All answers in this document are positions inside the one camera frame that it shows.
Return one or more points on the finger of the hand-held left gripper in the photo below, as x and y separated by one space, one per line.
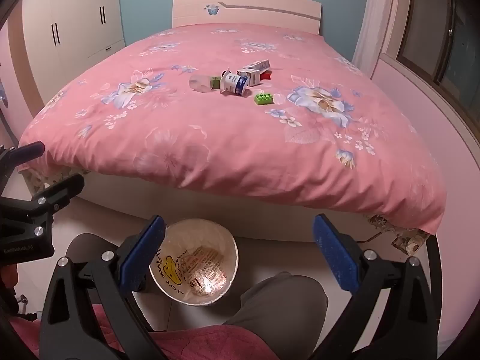
26 152
60 191

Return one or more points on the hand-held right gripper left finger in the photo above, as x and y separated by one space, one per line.
145 245

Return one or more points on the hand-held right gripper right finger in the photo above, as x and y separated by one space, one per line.
335 253

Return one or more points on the white bin with plastic liner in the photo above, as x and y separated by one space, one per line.
195 262

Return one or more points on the black cylinder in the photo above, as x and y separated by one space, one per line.
225 72

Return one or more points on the white barcode box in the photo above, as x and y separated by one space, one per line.
252 78

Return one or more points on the blue cloth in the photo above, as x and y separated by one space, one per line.
3 95

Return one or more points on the person's right leg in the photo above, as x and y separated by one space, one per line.
285 300

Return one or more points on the floral bed sheet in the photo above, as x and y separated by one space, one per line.
403 238

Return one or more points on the pink fleece garment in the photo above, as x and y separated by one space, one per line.
210 341

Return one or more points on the pink floral blanket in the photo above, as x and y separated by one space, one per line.
225 138

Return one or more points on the white wardrobe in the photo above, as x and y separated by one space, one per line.
71 18

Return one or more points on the green toy brick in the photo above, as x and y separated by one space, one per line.
263 98

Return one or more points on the clear plastic cup green label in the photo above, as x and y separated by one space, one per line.
200 83

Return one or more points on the small white blue carton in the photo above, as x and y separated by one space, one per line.
234 83

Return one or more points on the red block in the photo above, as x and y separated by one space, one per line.
266 76

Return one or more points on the white blue milk carton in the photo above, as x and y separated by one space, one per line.
258 65

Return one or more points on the light pink curtain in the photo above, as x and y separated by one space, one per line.
378 18

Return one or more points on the window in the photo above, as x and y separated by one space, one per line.
442 26

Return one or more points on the white bed frame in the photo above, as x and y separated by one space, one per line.
225 210

